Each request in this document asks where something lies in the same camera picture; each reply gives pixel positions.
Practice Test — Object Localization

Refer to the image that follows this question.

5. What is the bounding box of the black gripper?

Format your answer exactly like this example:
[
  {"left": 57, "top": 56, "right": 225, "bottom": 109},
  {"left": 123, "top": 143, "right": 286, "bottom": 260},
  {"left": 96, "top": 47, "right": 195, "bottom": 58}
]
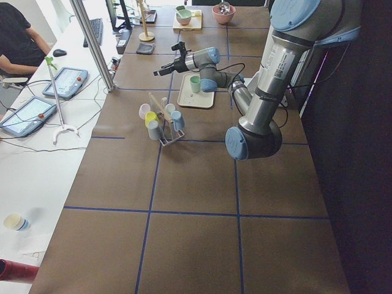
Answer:
[{"left": 153, "top": 41, "right": 187, "bottom": 76}]

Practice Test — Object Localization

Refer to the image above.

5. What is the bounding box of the mint green cup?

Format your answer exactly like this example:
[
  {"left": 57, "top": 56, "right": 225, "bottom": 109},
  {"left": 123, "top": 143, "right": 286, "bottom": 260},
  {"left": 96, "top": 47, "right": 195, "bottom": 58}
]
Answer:
[{"left": 189, "top": 75, "right": 200, "bottom": 93}]

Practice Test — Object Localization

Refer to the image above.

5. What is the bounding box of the cream rabbit tray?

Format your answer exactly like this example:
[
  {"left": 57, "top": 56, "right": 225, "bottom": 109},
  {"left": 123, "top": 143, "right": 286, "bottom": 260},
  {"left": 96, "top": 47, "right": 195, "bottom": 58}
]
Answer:
[{"left": 177, "top": 73, "right": 215, "bottom": 109}]

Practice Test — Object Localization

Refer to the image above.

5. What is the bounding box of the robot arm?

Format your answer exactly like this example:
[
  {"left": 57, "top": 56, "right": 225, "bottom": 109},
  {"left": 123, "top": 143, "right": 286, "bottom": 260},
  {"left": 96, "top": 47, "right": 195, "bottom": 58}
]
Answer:
[{"left": 154, "top": 1, "right": 363, "bottom": 160}]

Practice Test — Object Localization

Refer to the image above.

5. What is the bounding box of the cream white cup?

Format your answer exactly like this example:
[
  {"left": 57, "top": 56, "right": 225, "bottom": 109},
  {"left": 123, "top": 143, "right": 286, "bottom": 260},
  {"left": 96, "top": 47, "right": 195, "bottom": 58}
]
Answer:
[{"left": 165, "top": 104, "right": 176, "bottom": 115}]

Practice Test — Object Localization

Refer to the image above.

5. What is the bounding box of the pink cup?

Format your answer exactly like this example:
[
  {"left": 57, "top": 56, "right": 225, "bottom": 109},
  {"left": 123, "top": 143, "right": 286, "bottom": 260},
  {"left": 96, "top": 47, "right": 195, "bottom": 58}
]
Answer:
[{"left": 138, "top": 103, "right": 151, "bottom": 120}]

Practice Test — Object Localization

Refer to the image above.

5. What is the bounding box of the yellow cup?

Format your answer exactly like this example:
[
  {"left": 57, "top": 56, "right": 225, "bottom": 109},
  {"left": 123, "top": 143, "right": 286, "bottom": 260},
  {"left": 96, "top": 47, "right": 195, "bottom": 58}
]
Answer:
[{"left": 145, "top": 111, "right": 159, "bottom": 127}]

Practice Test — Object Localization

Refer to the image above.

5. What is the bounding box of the light blue cup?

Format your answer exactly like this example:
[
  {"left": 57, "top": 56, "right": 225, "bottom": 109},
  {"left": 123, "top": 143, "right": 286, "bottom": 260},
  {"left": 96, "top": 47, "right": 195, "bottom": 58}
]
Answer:
[{"left": 170, "top": 110, "right": 185, "bottom": 131}]

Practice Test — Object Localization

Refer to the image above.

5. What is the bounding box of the grey cup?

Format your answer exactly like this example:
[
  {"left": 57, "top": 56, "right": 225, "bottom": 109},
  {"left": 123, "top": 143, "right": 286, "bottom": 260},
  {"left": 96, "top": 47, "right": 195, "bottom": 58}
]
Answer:
[{"left": 148, "top": 120, "right": 162, "bottom": 141}]

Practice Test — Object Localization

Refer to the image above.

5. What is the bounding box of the paper cup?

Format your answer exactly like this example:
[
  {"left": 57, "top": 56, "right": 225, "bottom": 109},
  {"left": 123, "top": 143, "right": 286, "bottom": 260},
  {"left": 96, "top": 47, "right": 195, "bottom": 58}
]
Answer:
[{"left": 3, "top": 213, "right": 29, "bottom": 232}]

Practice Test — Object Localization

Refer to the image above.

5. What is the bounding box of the grey folded cloth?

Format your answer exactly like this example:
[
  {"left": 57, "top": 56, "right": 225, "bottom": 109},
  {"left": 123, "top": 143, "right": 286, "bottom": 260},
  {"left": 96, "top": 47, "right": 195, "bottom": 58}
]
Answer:
[{"left": 136, "top": 43, "right": 156, "bottom": 55}]

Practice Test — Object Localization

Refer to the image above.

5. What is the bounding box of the wooden mug tree stand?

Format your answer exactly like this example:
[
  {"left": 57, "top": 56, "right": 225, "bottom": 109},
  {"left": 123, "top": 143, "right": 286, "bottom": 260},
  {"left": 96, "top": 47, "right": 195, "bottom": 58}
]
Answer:
[{"left": 137, "top": 0, "right": 155, "bottom": 42}]

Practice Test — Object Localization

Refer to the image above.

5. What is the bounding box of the black box with label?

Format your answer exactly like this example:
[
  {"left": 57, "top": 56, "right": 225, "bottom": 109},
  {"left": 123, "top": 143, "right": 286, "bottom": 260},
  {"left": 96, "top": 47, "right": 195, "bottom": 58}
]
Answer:
[{"left": 115, "top": 29, "right": 132, "bottom": 55}]

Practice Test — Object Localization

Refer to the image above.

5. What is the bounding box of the green bowl on pink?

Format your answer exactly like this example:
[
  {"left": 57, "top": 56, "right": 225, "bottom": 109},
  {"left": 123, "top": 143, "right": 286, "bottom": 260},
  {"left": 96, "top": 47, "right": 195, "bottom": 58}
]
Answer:
[{"left": 176, "top": 9, "right": 192, "bottom": 26}]

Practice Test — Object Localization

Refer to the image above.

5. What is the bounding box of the bamboo cutting board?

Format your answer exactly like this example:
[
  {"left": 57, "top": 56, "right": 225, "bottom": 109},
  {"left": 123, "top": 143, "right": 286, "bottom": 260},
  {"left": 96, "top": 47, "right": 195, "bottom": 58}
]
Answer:
[{"left": 173, "top": 9, "right": 203, "bottom": 30}]

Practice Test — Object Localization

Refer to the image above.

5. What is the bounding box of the black computer monitor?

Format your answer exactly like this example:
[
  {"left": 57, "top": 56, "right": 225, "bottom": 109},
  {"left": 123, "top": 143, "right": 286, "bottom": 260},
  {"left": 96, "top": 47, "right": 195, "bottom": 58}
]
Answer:
[{"left": 105, "top": 0, "right": 122, "bottom": 32}]

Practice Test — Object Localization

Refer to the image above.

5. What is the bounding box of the black keyboard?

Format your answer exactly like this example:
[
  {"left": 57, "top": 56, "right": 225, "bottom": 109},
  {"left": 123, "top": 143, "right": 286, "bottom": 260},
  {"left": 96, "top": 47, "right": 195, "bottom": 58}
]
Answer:
[{"left": 89, "top": 18, "right": 104, "bottom": 46}]

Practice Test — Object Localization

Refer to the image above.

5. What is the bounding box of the pink bowl with ice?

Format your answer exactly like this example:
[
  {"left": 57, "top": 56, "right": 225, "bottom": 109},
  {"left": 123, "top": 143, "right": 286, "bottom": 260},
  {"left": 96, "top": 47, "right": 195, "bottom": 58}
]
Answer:
[{"left": 212, "top": 5, "right": 236, "bottom": 25}]

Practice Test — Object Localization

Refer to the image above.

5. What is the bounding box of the metal ice scoop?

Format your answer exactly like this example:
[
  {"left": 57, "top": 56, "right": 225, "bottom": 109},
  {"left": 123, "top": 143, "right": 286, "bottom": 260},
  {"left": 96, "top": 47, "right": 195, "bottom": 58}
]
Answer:
[{"left": 218, "top": 1, "right": 230, "bottom": 15}]

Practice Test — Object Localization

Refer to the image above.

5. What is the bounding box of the upper teach pendant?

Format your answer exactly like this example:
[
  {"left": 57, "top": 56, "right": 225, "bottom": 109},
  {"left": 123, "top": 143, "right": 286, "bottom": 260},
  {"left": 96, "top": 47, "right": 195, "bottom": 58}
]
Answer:
[{"left": 50, "top": 67, "right": 88, "bottom": 100}]

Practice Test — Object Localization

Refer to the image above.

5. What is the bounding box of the teach pendant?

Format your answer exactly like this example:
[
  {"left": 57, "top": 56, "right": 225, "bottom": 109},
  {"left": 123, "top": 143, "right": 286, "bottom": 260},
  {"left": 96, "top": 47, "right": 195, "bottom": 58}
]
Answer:
[
  {"left": 1, "top": 96, "right": 56, "bottom": 137},
  {"left": 50, "top": 67, "right": 88, "bottom": 100}
]

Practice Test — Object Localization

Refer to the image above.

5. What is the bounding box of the computer mouse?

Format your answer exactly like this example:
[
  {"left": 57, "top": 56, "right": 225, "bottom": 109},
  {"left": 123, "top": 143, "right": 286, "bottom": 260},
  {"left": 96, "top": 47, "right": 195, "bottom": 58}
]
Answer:
[{"left": 53, "top": 49, "right": 67, "bottom": 57}]

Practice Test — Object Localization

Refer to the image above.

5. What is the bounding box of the reacher grabber tool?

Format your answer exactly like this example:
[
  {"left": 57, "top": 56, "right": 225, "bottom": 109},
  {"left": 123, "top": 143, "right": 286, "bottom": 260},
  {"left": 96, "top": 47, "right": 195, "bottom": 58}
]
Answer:
[{"left": 45, "top": 56, "right": 79, "bottom": 145}]

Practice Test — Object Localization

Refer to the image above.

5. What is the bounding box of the seated person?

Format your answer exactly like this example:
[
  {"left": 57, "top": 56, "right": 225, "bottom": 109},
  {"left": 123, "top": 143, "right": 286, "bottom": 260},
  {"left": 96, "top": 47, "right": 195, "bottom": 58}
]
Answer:
[{"left": 1, "top": 2, "right": 50, "bottom": 77}]

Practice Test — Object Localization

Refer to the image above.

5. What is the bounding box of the lower teach pendant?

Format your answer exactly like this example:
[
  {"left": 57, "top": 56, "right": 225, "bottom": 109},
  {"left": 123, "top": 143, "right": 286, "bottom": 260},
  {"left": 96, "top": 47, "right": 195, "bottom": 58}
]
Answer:
[{"left": 1, "top": 96, "right": 56, "bottom": 137}]

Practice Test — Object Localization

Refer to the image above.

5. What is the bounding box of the red cylinder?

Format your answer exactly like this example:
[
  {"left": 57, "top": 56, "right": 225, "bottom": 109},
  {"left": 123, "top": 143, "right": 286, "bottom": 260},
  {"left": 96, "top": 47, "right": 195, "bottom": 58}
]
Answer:
[{"left": 1, "top": 259, "right": 39, "bottom": 284}]

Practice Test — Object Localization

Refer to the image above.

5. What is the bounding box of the white wire cup rack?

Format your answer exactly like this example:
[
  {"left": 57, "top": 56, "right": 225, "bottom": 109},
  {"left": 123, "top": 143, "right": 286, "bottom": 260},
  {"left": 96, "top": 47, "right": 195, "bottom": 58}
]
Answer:
[{"left": 148, "top": 92, "right": 185, "bottom": 146}]

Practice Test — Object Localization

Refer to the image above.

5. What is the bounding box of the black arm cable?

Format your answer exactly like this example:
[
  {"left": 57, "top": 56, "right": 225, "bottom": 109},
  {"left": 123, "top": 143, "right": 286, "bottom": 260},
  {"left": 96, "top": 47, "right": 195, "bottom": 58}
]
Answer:
[{"left": 214, "top": 62, "right": 290, "bottom": 129}]

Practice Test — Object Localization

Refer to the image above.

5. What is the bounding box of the aluminium frame post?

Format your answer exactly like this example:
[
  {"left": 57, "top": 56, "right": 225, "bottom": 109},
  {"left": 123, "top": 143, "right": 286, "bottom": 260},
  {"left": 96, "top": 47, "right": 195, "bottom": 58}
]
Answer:
[{"left": 70, "top": 0, "right": 115, "bottom": 92}]

